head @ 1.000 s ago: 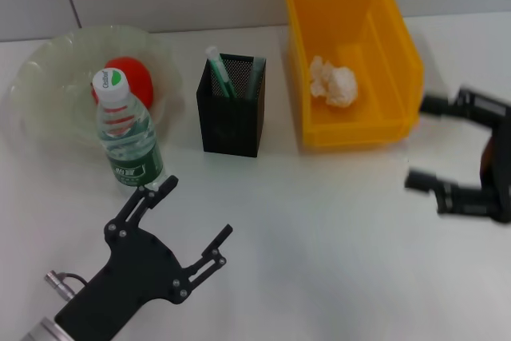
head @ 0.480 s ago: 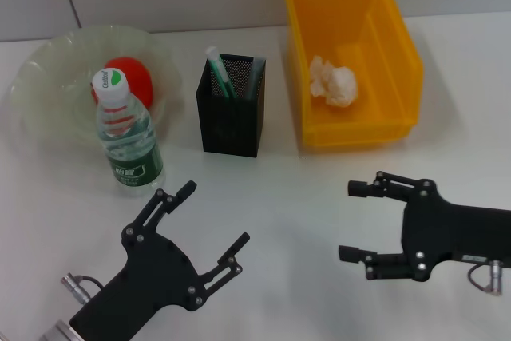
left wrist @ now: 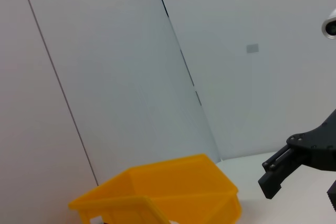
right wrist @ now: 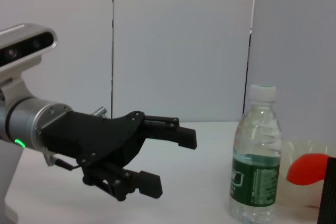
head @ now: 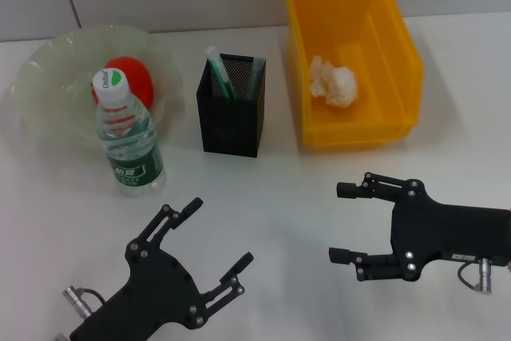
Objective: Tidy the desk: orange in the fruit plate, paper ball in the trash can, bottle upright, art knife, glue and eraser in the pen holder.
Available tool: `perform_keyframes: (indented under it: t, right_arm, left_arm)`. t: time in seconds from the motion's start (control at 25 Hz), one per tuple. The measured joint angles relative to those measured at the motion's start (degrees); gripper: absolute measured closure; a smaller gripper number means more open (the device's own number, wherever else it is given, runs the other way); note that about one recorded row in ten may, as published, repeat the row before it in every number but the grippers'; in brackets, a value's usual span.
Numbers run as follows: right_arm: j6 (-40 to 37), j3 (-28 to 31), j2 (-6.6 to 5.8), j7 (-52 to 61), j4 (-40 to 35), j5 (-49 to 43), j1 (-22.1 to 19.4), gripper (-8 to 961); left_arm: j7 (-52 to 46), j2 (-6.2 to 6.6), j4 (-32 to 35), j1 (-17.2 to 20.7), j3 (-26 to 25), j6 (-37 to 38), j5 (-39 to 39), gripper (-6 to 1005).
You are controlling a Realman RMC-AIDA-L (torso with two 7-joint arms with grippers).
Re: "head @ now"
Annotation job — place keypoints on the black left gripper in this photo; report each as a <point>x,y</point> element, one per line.
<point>155,293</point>

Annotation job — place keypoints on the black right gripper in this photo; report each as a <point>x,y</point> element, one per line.
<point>447,229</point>

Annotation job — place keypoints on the clear green-label water bottle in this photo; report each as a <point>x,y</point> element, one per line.
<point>131,149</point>

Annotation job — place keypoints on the white paper ball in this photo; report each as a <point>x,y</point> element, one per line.
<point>335,85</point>

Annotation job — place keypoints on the mint green pen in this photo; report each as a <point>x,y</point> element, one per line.
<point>221,73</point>

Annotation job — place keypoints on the grey marker pen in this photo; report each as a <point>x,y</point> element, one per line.
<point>255,77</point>

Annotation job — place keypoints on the red-orange fruit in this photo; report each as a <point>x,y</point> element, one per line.
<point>139,77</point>

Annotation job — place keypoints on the black mesh pen holder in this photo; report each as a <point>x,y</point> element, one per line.
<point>231,125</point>

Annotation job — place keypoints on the pale green glass fruit plate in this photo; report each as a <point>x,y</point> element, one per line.
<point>52,77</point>

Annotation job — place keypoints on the yellow plastic bin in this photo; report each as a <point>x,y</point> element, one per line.
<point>355,129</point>

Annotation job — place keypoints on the silver right wrist connector plug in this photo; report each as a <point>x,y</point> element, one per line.
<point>484,275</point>

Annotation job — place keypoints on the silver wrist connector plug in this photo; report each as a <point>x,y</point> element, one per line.
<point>484,275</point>
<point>76,297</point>

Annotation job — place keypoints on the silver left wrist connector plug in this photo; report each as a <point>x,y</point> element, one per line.
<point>76,297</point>

